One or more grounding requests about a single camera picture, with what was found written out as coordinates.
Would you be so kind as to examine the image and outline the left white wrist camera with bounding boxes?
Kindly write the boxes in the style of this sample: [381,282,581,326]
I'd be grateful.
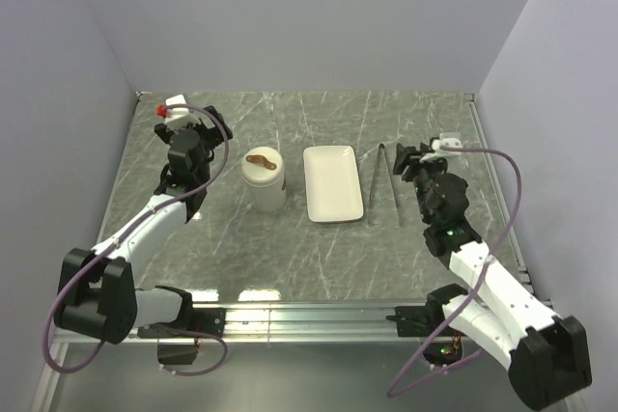
[156,94,201,131]

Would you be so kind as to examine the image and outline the aluminium right side rail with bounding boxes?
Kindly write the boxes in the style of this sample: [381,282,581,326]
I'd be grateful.
[464,93,536,296]

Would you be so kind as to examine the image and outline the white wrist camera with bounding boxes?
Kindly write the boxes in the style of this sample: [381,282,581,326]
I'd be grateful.
[156,94,201,131]
[420,132,463,162]

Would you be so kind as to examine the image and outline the metal tongs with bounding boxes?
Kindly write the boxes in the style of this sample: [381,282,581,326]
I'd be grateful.
[367,142,405,228]

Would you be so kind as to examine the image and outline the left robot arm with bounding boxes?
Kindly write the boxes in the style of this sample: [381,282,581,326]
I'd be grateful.
[49,103,233,344]

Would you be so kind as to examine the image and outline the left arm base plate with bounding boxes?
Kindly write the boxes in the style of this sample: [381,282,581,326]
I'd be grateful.
[137,308,226,339]

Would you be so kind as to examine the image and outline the aluminium front rail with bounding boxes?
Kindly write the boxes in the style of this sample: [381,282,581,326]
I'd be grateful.
[51,299,564,344]

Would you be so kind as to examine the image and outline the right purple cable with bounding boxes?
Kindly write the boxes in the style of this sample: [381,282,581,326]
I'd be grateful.
[386,144,523,398]

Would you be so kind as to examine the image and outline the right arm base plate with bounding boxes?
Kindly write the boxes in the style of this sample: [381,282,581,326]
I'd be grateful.
[394,305,435,338]

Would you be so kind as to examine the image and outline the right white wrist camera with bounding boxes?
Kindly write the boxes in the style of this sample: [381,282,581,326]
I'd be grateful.
[420,132,463,162]

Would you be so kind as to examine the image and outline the white round container lid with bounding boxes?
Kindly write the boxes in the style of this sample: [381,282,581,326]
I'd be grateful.
[241,147,284,187]

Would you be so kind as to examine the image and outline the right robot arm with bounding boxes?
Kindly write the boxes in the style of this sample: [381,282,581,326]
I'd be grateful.
[387,136,593,411]

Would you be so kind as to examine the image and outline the aluminium rail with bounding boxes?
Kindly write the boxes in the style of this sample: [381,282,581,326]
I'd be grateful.
[464,93,536,296]
[51,299,564,344]

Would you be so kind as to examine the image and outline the white cylindrical lunch container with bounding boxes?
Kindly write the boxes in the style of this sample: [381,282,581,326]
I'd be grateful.
[245,170,287,212]

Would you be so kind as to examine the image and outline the white rectangular plate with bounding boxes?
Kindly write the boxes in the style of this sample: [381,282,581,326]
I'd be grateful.
[303,145,364,223]

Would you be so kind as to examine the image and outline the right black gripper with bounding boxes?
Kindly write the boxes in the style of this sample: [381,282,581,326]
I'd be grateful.
[391,143,446,225]

